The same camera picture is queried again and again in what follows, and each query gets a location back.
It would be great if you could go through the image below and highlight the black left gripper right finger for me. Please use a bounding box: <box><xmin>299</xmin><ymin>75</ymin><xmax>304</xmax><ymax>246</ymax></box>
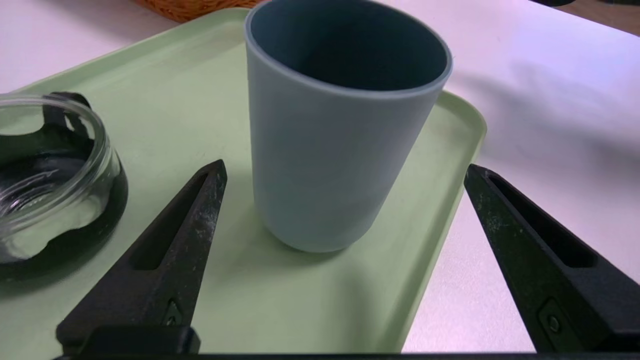
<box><xmin>463</xmin><ymin>164</ymin><xmax>640</xmax><ymax>353</ymax></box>

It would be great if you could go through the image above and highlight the glass cup with black holder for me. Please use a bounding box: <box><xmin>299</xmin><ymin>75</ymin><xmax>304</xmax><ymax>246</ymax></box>
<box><xmin>0</xmin><ymin>91</ymin><xmax>129</xmax><ymax>281</ymax></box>

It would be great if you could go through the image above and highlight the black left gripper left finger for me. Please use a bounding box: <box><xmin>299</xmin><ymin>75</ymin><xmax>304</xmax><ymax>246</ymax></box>
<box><xmin>55</xmin><ymin>159</ymin><xmax>228</xmax><ymax>356</ymax></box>

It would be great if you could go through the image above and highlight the blue-grey plastic tumbler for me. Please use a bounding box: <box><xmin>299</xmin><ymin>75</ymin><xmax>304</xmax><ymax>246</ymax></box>
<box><xmin>243</xmin><ymin>0</ymin><xmax>454</xmax><ymax>254</ymax></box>

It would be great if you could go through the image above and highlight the orange wicker basket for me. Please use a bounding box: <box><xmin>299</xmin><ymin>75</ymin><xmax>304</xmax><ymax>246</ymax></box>
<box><xmin>131</xmin><ymin>0</ymin><xmax>266</xmax><ymax>23</ymax></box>

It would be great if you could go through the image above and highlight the light green plastic tray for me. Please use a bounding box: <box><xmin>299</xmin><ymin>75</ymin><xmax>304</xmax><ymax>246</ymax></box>
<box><xmin>0</xmin><ymin>7</ymin><xmax>488</xmax><ymax>354</ymax></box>

